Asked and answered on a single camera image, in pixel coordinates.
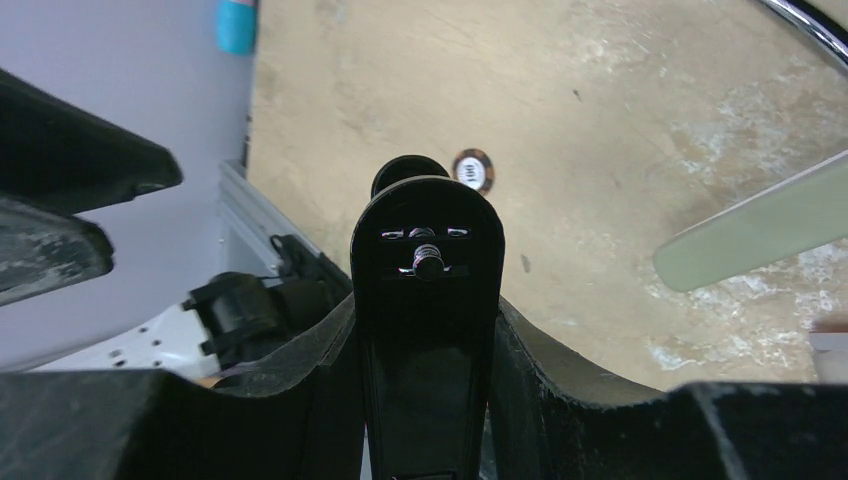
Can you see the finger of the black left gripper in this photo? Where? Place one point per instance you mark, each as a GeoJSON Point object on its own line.
{"type": "Point", "coordinates": [61, 157]}
{"type": "Point", "coordinates": [42, 251]}

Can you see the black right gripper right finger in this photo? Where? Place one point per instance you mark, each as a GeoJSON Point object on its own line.
{"type": "Point", "coordinates": [557, 415]}

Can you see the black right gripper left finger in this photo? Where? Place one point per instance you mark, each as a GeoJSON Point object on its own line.
{"type": "Point", "coordinates": [297, 414]}

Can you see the black stapler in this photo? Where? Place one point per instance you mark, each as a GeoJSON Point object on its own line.
{"type": "Point", "coordinates": [426, 264]}

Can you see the green stapler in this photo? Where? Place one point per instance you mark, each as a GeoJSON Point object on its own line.
{"type": "Point", "coordinates": [801, 213]}

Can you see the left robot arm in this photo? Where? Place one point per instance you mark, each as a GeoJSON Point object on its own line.
{"type": "Point", "coordinates": [225, 325]}

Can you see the turquoise cylindrical tool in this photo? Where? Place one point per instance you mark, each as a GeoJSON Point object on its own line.
{"type": "Point", "coordinates": [236, 25]}

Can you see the brown white poker chip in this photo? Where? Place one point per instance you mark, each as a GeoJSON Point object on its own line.
{"type": "Point", "coordinates": [473, 168]}

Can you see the red white staple box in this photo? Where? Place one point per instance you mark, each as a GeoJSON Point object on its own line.
{"type": "Point", "coordinates": [828, 339]}

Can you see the black poker chip case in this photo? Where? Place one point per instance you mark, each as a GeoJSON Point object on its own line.
{"type": "Point", "coordinates": [814, 24]}

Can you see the aluminium frame rail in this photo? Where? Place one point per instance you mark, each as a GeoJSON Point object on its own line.
{"type": "Point", "coordinates": [248, 220]}

